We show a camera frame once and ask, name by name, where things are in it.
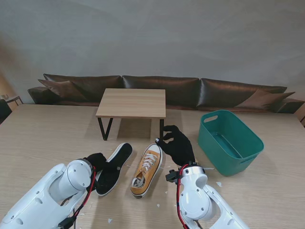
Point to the small wooden black-legged table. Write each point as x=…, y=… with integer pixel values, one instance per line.
x=133, y=102

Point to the light wooden side table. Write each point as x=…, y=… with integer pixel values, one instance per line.
x=13, y=98

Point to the dark chair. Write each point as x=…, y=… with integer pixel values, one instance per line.
x=3, y=111

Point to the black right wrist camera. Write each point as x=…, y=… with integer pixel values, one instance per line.
x=172, y=177

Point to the green plastic basin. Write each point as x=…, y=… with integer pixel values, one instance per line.
x=238, y=133

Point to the long white paper scrap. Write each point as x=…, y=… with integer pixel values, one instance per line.
x=209, y=169

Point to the yellow canvas sneaker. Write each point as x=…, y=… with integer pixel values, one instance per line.
x=145, y=171
x=109, y=183

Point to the light wooden furniture edge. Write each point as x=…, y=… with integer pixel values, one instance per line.
x=301, y=117

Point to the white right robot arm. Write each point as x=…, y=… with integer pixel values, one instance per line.
x=197, y=198

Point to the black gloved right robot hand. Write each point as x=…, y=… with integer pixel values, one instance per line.
x=178, y=148

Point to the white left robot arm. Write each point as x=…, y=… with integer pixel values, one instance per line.
x=47, y=198

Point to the brown leather cushion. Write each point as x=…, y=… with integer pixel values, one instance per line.
x=262, y=99
x=62, y=88

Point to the brown leather sofa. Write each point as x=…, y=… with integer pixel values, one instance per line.
x=178, y=83

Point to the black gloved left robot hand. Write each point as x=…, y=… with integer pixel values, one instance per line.
x=97, y=161

